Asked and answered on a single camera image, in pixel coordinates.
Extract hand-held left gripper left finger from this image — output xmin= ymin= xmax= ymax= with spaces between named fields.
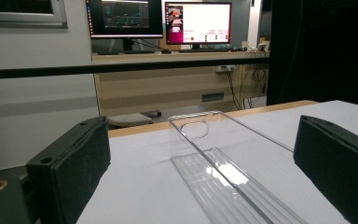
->
xmin=25 ymin=116 xmax=112 ymax=224

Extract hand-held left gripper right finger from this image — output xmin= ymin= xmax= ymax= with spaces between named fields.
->
xmin=293 ymin=114 xmax=358 ymax=224

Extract clear plastic packaging case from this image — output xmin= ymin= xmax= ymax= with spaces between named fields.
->
xmin=167 ymin=110 xmax=309 ymax=224

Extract white partition panel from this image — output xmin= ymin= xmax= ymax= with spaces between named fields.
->
xmin=0 ymin=26 xmax=102 ymax=172

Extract white table mat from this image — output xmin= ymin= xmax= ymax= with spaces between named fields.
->
xmin=76 ymin=99 xmax=358 ymax=224

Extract grey flat footrest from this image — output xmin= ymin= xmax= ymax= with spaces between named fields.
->
xmin=107 ymin=109 xmax=163 ymax=128

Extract wooden table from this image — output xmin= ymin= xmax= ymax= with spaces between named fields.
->
xmin=107 ymin=99 xmax=320 ymax=139

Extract light wooden desk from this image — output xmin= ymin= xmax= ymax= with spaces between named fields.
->
xmin=91 ymin=50 xmax=271 ymax=118

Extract black curtain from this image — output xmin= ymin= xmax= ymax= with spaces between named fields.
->
xmin=266 ymin=0 xmax=358 ymax=109

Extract white power strip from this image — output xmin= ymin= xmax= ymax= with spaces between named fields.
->
xmin=215 ymin=64 xmax=238 ymax=75

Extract dark screen computer monitor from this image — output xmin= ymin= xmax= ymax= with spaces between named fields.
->
xmin=85 ymin=0 xmax=164 ymax=53

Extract black keyboard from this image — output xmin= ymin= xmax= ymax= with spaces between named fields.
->
xmin=178 ymin=47 xmax=231 ymax=53

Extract bright screen computer monitor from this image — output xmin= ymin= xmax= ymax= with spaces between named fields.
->
xmin=164 ymin=1 xmax=233 ymax=50

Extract black horizontal frame bar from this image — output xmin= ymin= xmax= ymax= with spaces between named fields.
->
xmin=0 ymin=56 xmax=271 ymax=80

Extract bundle of black desk cables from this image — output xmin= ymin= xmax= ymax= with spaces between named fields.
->
xmin=223 ymin=65 xmax=269 ymax=110

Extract white wall plugs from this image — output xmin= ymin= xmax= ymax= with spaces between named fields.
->
xmin=256 ymin=39 xmax=271 ymax=52

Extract grey window frame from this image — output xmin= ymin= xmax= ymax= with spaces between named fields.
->
xmin=0 ymin=0 xmax=68 ymax=29

